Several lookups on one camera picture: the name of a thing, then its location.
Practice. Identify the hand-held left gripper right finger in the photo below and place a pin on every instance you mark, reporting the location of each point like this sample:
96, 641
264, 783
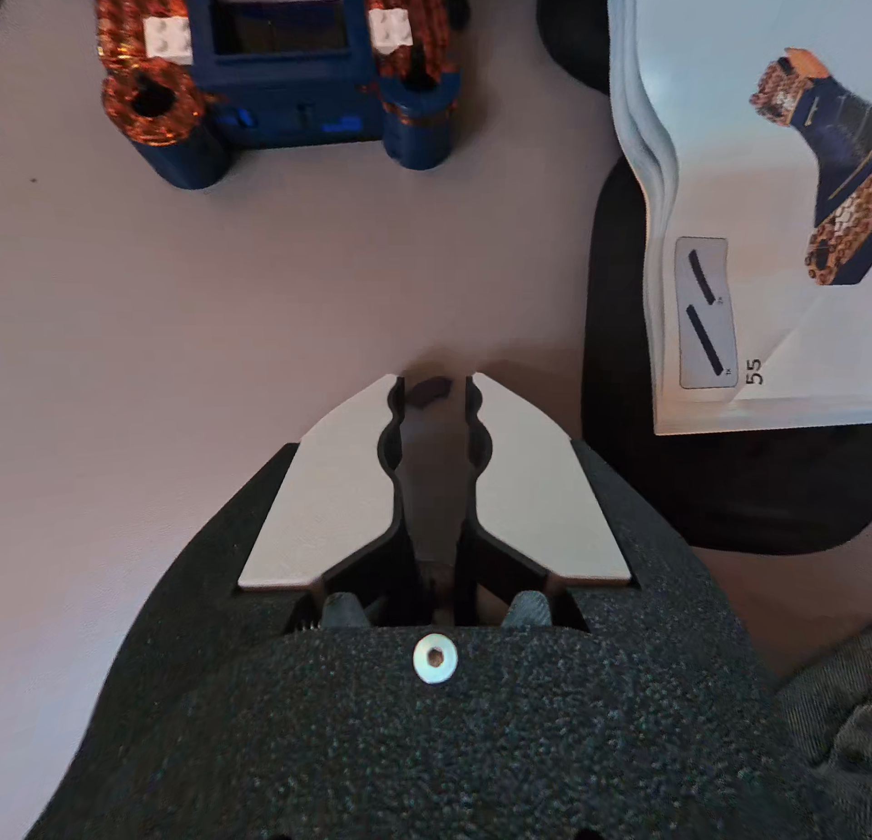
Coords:
538, 506

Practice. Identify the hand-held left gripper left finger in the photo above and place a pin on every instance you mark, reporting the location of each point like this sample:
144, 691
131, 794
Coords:
327, 513

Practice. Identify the curved dark blue tile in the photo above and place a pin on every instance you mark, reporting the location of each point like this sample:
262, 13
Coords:
429, 389

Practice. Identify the blue orange brick model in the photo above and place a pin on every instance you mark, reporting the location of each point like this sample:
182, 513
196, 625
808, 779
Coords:
286, 84

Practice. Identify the thick open instruction booklet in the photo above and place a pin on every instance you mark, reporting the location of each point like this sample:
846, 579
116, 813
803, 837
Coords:
736, 172

